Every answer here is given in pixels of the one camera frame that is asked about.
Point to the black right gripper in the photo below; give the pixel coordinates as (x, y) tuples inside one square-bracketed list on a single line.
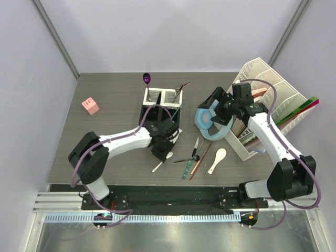
[(219, 94)]

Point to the green patterned chopstick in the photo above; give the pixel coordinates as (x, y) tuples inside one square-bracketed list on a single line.
[(190, 161)]

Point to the small white ceramic spoon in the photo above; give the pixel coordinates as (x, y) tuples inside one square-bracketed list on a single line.
[(169, 155)]

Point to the white desk file organizer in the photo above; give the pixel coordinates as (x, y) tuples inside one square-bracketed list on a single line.
[(242, 140)]

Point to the aluminium frame rail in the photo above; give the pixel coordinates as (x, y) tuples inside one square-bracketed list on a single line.
[(68, 207)]

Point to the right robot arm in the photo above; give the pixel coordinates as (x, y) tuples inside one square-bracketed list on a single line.
[(293, 174)]

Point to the white slotted utensil caddy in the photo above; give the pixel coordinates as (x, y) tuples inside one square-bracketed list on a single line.
[(166, 99)]

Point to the pink cube power adapter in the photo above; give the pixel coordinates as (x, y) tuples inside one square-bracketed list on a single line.
[(90, 106)]

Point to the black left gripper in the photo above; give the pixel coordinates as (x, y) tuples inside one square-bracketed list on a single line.
[(162, 155)]

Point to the red book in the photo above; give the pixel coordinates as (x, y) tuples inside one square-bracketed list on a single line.
[(258, 93)]

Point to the small black spoon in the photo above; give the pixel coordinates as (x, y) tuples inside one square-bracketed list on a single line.
[(194, 158)]

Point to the dark brown chopstick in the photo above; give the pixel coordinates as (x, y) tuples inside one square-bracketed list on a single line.
[(199, 165)]

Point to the green and magenta folders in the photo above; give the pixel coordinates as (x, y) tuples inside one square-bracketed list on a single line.
[(306, 105)]

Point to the large white ceramic spoon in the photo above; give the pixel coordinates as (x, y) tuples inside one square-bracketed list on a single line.
[(220, 155)]

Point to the black mounting base plate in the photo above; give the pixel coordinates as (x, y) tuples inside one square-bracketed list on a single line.
[(180, 198)]

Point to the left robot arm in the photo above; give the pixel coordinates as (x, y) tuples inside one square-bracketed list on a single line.
[(91, 154)]

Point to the purple iridescent spoon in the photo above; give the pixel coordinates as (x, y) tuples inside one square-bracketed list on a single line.
[(147, 79)]

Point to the silver spoon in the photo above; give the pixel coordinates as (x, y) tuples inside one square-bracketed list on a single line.
[(149, 97)]

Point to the black knife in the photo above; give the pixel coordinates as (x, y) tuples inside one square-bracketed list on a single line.
[(158, 105)]

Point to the black slotted utensil caddy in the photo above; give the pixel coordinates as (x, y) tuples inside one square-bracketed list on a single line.
[(152, 115)]

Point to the light blue headphones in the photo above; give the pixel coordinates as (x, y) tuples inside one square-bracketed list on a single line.
[(203, 122)]

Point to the rose gold chopstick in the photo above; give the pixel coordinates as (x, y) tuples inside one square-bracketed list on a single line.
[(200, 160)]

